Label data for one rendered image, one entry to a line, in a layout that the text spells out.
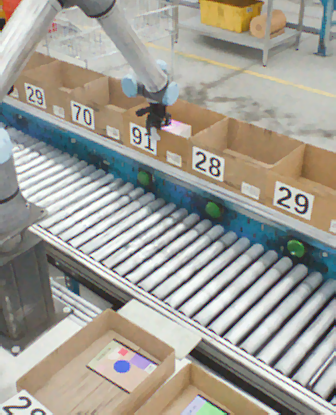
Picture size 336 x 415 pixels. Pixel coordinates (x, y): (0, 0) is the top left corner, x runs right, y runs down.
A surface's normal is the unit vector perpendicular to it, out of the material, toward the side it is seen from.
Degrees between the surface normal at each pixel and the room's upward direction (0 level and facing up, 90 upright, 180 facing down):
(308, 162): 90
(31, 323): 90
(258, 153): 89
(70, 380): 1
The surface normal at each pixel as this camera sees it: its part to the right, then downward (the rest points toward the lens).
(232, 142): -0.65, 0.43
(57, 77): 0.74, 0.36
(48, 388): -0.01, -0.83
